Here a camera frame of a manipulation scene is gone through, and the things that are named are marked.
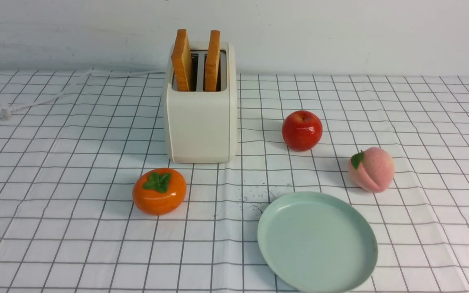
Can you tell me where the toast slice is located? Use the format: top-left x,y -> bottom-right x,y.
204,30 -> 220,92
171,28 -> 192,92

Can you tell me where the cream white two-slot toaster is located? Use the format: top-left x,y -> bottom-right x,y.
161,41 -> 239,164

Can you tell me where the red apple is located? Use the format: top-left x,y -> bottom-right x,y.
281,110 -> 323,152

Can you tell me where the orange persimmon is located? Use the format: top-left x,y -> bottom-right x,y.
132,168 -> 187,215

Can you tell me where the light green plate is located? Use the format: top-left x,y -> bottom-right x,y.
257,191 -> 378,293

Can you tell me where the pink peach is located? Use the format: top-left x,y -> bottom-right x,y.
348,147 -> 396,193

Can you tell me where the white checkered tablecloth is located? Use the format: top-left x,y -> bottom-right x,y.
0,71 -> 469,293

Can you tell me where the white toaster power cord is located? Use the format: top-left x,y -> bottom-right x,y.
0,69 -> 167,121

